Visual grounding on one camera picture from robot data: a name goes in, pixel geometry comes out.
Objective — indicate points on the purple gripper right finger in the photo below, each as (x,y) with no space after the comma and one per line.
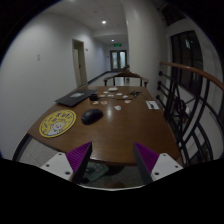
(153,166)

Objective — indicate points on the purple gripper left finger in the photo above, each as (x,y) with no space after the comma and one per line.
(70,166)

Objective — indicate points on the black computer mouse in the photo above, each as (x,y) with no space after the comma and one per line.
(91,116)

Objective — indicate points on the yellow round mouse pad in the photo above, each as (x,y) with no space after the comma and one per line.
(57,123)

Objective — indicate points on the white card near mouse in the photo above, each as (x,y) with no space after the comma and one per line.
(118,108)

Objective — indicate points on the white paper with pen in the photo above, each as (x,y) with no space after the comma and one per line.
(152,105)

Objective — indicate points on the dark closed laptop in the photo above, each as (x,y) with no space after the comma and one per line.
(75,98)

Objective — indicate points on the small black box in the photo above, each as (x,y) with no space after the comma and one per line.
(93,97)

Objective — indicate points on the black metal railing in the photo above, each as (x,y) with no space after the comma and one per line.
(186,94)

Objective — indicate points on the white box on table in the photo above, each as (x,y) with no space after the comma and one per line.
(113,89)

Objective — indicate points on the wooden chair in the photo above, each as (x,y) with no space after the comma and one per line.
(124,75)

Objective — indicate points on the double glass door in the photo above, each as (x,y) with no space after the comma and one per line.
(118,59)

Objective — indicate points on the side doorway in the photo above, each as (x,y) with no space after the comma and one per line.
(79,63)

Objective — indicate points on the green exit sign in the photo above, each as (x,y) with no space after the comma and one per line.
(117,45)

